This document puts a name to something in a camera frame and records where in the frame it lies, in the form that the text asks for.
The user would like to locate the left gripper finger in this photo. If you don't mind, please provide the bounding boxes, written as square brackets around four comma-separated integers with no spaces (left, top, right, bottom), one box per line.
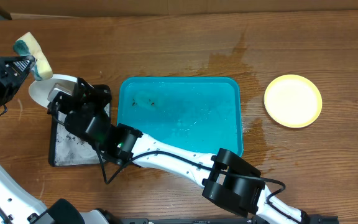
[11,63,33,90]
[1,55,36,67]

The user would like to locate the green yellow sponge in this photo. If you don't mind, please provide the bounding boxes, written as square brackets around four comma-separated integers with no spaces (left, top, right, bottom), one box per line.
[13,32,53,81]

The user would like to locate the white plate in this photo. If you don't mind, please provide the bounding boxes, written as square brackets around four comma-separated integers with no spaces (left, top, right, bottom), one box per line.
[29,74,77,108]

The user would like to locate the yellow-green plate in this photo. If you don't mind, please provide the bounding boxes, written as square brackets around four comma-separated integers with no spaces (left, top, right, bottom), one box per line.
[264,74,323,128]

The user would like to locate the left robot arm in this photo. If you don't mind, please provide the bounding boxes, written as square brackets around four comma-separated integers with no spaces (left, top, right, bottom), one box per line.
[0,56,108,224]

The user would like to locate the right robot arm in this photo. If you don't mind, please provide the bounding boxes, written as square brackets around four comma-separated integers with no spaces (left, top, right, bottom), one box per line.
[47,78,311,223]

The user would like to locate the black plastic tray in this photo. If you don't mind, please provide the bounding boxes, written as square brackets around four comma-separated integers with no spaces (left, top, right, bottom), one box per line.
[47,84,112,167]

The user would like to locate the teal plastic tray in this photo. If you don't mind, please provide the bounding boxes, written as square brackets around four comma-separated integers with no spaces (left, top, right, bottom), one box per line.
[117,77,244,156]

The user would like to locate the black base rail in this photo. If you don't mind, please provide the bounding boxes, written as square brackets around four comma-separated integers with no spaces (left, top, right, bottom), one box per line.
[104,211,340,224]

